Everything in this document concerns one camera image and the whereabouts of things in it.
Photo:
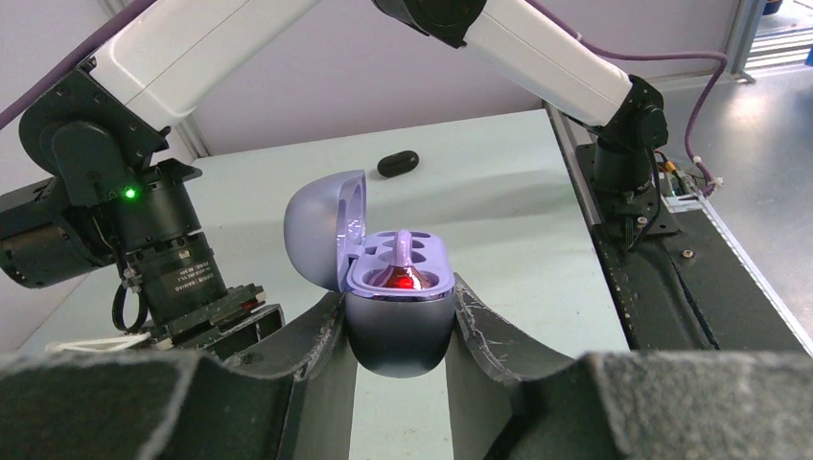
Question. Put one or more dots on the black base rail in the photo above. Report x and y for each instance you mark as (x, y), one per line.
(680, 281)

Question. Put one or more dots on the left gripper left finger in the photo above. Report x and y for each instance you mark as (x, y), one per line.
(282, 398)

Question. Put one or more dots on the right controller board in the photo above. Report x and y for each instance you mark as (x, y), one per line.
(679, 189)

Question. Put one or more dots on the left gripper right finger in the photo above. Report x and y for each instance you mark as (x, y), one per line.
(512, 397)

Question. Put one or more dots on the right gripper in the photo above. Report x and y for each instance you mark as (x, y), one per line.
(223, 328)

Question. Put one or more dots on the black charging case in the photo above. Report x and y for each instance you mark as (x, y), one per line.
(399, 163)

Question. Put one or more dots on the purple charging case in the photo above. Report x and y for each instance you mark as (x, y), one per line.
(393, 333)

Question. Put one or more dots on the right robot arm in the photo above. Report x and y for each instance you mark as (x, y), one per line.
(94, 122)

